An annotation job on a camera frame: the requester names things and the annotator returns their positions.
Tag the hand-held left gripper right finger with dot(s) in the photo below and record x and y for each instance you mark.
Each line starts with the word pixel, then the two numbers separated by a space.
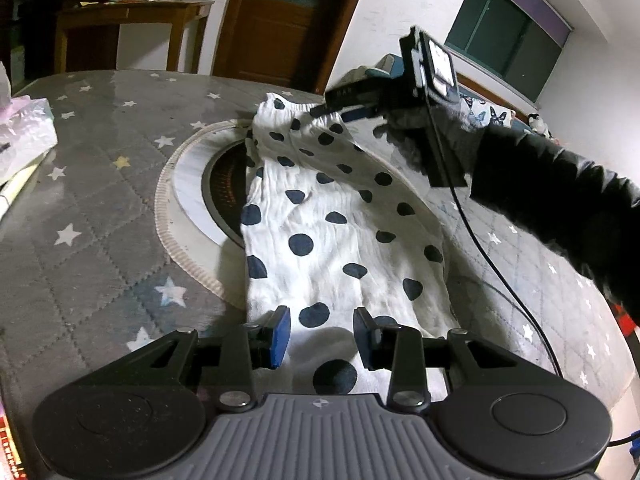
pixel 361 336

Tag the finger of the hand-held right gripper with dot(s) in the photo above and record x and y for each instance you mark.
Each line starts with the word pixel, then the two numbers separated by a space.
pixel 325 109
pixel 362 113

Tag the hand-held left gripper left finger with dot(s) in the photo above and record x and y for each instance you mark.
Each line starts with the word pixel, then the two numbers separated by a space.
pixel 281 335

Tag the white navy polka dot pants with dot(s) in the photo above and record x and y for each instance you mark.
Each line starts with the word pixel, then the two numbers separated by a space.
pixel 325 240

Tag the person's right forearm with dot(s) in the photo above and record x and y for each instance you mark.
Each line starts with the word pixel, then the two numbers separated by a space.
pixel 550 190

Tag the person's right hand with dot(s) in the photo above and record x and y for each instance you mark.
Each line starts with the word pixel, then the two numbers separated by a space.
pixel 400 129

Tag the blue sofa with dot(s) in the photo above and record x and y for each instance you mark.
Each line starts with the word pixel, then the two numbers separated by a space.
pixel 397 67

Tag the butterfly print pillow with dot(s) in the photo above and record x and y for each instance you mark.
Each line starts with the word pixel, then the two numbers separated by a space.
pixel 492 112

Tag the dark green window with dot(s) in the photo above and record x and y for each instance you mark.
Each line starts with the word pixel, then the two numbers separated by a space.
pixel 500 35

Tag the brown wooden door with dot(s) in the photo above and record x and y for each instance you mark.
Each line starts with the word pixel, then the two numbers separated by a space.
pixel 280 35

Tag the black white plush toy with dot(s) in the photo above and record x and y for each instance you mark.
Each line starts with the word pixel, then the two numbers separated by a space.
pixel 537 124

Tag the round table heater plate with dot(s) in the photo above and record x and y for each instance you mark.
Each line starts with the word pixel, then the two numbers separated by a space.
pixel 190 195

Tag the wooden side table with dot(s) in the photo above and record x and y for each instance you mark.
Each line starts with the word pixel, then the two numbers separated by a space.
pixel 150 10

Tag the grey star quilted tablecloth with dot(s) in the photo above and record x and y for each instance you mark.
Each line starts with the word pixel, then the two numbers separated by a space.
pixel 100 240

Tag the small red object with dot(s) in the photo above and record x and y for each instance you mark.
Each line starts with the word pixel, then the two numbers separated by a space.
pixel 626 320

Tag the red printed box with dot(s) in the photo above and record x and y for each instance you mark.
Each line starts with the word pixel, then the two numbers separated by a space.
pixel 7 450

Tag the pink tissue pack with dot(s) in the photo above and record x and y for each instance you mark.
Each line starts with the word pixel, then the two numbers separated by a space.
pixel 25 130

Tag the dark wooden cabinet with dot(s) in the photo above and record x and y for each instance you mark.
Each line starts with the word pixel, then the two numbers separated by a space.
pixel 30 20

